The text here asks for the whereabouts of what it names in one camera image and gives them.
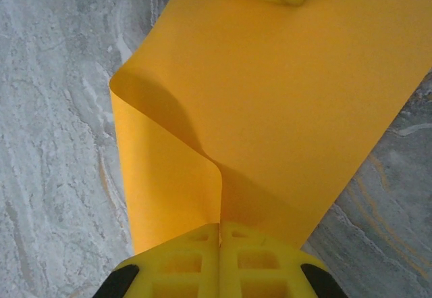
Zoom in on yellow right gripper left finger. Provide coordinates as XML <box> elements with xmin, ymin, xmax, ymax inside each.
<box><xmin>92</xmin><ymin>222</ymin><xmax>222</xmax><ymax>298</ymax></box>

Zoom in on orange cloth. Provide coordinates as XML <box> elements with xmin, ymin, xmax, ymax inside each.
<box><xmin>109</xmin><ymin>0</ymin><xmax>432</xmax><ymax>255</ymax></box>

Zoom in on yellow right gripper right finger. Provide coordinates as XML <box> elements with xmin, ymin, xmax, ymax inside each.
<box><xmin>219</xmin><ymin>221</ymin><xmax>346</xmax><ymax>298</ymax></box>

